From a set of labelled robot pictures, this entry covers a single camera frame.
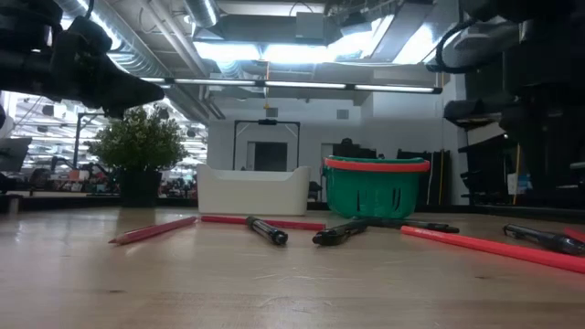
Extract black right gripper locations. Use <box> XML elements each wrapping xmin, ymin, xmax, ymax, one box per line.
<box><xmin>443</xmin><ymin>81</ymin><xmax>585</xmax><ymax>202</ymax></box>

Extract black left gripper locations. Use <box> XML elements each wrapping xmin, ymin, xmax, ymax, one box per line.
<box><xmin>49</xmin><ymin>16</ymin><xmax>166</xmax><ymax>120</ymax></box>

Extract black pen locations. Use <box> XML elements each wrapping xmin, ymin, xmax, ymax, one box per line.
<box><xmin>503</xmin><ymin>223</ymin><xmax>585</xmax><ymax>257</ymax></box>
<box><xmin>365</xmin><ymin>218</ymin><xmax>461</xmax><ymax>235</ymax></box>
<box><xmin>245</xmin><ymin>215</ymin><xmax>290</xmax><ymax>247</ymax></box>
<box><xmin>312</xmin><ymin>219</ymin><xmax>369</xmax><ymax>247</ymax></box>

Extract green plant black pot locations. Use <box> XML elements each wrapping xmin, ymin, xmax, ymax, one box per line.
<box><xmin>85</xmin><ymin>105</ymin><xmax>188</xmax><ymax>209</ymax></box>

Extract black shelving rack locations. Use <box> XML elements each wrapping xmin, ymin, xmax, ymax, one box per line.
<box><xmin>458</xmin><ymin>134</ymin><xmax>520</xmax><ymax>205</ymax></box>

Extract black folded panels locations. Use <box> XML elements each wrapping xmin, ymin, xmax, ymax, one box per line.
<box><xmin>396</xmin><ymin>148</ymin><xmax>452</xmax><ymax>206</ymax></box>

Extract white blue carton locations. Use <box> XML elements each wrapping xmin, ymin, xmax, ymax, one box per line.
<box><xmin>505</xmin><ymin>172</ymin><xmax>534</xmax><ymax>196</ymax></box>

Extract green basket orange rim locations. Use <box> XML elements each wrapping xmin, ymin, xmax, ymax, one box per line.
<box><xmin>322</xmin><ymin>154</ymin><xmax>431</xmax><ymax>219</ymax></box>

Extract black monitor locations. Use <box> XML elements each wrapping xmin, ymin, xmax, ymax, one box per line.
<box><xmin>0</xmin><ymin>136</ymin><xmax>33</xmax><ymax>174</ymax></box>

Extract white plastic bin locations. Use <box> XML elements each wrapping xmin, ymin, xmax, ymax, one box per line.
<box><xmin>196</xmin><ymin>163</ymin><xmax>313</xmax><ymax>217</ymax></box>

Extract long ceiling light bar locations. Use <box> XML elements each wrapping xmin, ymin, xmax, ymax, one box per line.
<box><xmin>139</xmin><ymin>76</ymin><xmax>443</xmax><ymax>95</ymax></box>

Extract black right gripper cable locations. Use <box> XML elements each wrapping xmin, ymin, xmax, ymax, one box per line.
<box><xmin>427</xmin><ymin>17</ymin><xmax>481</xmax><ymax>74</ymax></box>

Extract black gantry frame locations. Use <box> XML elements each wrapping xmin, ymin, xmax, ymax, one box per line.
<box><xmin>232</xmin><ymin>119</ymin><xmax>302</xmax><ymax>173</ymax></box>
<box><xmin>72</xmin><ymin>111</ymin><xmax>111</xmax><ymax>171</ymax></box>

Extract silver round air duct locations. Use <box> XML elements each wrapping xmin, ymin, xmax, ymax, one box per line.
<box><xmin>182</xmin><ymin>0</ymin><xmax>220</xmax><ymax>29</ymax></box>

